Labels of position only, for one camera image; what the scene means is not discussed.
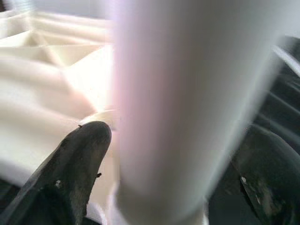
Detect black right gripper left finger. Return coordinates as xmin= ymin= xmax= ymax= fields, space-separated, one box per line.
xmin=0 ymin=120 xmax=113 ymax=225

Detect white plastic children table top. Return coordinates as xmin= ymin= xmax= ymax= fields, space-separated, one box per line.
xmin=0 ymin=9 xmax=210 ymax=225

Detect white tape strip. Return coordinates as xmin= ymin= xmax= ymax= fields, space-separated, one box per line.
xmin=271 ymin=44 xmax=300 ymax=77

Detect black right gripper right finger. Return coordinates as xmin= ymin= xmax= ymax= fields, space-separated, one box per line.
xmin=208 ymin=126 xmax=300 ymax=225

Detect white plastic table leg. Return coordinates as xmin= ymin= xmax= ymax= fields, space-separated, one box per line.
xmin=109 ymin=0 xmax=287 ymax=225

